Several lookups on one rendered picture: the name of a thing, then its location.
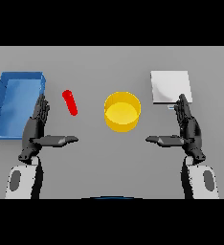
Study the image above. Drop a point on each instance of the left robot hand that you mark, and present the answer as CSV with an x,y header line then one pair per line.
x,y
34,130

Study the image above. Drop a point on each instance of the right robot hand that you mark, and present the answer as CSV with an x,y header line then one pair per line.
x,y
190,130

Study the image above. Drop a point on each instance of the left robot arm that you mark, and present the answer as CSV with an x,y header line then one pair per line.
x,y
23,182

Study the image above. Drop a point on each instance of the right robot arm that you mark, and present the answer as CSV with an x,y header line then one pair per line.
x,y
200,182

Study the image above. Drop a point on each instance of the red beaker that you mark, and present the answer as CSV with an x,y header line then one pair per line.
x,y
70,102

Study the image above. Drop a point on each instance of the pale square scale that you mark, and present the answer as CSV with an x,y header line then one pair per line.
x,y
170,86

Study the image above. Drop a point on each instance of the yellow bowl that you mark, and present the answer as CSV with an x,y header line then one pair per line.
x,y
122,112

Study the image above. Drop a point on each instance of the blue tray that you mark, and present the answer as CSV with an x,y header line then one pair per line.
x,y
16,105

